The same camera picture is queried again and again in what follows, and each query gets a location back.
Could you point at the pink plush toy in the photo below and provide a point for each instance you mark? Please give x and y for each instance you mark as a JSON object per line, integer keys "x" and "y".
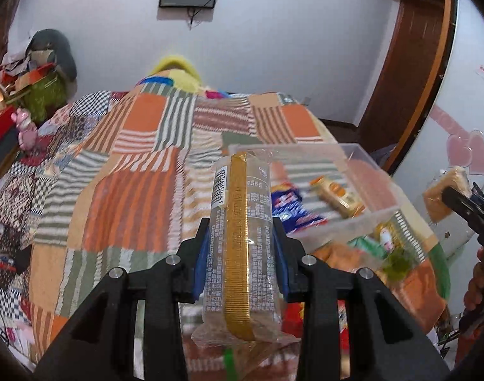
{"x": 27, "y": 130}

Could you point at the pink heart wall sticker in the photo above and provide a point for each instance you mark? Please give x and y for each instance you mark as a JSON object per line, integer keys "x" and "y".
{"x": 464, "y": 149}

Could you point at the white cabinet with stickers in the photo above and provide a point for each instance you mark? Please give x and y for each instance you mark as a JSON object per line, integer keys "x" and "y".
{"x": 452, "y": 232}

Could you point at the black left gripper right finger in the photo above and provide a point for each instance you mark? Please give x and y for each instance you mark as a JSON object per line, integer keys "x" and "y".
{"x": 385, "y": 341}

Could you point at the brown cracker pack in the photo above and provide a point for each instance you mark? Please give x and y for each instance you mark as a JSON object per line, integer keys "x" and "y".
{"x": 454, "y": 178}

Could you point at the clear plastic storage box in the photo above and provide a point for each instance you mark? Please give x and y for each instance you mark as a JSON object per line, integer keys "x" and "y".
{"x": 340, "y": 183}

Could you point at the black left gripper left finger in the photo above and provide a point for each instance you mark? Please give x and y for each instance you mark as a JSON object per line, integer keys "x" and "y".
{"x": 97, "y": 342}

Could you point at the orange striped patchwork blanket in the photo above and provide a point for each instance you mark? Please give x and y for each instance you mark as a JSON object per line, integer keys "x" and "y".
{"x": 122, "y": 177}

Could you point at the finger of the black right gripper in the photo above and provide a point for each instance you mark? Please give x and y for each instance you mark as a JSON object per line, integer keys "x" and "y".
{"x": 470, "y": 209}

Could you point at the brown wooden door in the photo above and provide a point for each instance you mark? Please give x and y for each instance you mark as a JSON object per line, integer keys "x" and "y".
{"x": 409, "y": 79}

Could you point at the grey cushion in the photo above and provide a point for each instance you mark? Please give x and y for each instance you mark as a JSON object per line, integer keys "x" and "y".
{"x": 52, "y": 39}

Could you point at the blue biscuit snack packet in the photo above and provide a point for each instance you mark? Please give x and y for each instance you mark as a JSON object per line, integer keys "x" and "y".
{"x": 287, "y": 205}

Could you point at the orange cake snack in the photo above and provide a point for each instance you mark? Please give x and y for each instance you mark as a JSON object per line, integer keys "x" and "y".
{"x": 347, "y": 204}

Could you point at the green patterned bag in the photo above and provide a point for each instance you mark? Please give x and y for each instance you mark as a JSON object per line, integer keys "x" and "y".
{"x": 45, "y": 96}

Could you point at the yellow pillow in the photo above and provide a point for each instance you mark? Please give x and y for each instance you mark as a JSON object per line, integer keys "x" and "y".
{"x": 183, "y": 74}

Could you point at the clear gold striped cracker pack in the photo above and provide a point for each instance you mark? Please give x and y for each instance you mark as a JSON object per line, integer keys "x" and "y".
{"x": 242, "y": 304}

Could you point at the green snack packet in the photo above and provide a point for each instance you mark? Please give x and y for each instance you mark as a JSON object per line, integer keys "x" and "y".
{"x": 368, "y": 245}

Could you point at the person's right hand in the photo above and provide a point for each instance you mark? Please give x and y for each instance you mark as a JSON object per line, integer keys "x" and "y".
{"x": 473, "y": 295}

